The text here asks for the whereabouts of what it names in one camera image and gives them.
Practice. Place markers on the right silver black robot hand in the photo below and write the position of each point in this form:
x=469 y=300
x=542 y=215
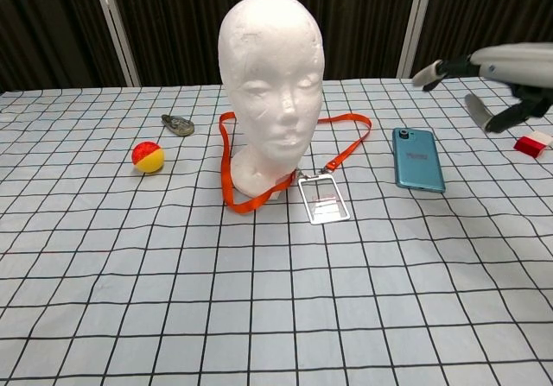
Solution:
x=518 y=64

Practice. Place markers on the white foam mannequin head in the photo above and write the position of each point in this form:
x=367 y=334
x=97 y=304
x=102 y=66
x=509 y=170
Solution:
x=270 y=79

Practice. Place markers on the black curtain panel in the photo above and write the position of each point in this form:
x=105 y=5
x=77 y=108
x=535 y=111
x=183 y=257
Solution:
x=47 y=27
x=354 y=19
x=181 y=23
x=492 y=10

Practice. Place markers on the red and white eraser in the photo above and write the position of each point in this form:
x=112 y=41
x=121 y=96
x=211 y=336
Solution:
x=530 y=145

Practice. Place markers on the light blue smartphone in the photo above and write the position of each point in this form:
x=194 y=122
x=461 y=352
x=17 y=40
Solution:
x=418 y=161

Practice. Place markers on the light blue checkered tablecloth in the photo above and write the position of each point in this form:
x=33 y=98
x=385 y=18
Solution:
x=276 y=282

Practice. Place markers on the red and yellow ball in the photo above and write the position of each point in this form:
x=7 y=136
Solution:
x=148 y=158

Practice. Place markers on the white metal screen post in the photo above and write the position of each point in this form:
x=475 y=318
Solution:
x=114 y=27
x=415 y=23

